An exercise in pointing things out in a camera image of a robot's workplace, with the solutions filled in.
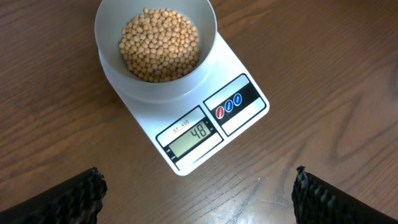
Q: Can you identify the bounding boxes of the soybeans in grey bowl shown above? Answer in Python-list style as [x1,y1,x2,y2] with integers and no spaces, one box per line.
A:
[119,8,200,83]

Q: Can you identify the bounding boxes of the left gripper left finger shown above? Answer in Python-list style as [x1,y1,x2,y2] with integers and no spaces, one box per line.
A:
[1,167,108,224]

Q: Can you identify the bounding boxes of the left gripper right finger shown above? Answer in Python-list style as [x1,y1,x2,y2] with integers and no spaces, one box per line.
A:
[292,166,397,224]

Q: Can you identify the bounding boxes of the grey round bowl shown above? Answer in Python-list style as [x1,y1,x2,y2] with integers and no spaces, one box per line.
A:
[95,0,217,103]

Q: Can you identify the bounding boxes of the white digital kitchen scale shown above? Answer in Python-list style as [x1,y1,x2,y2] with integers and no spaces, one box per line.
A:
[100,35,270,176]

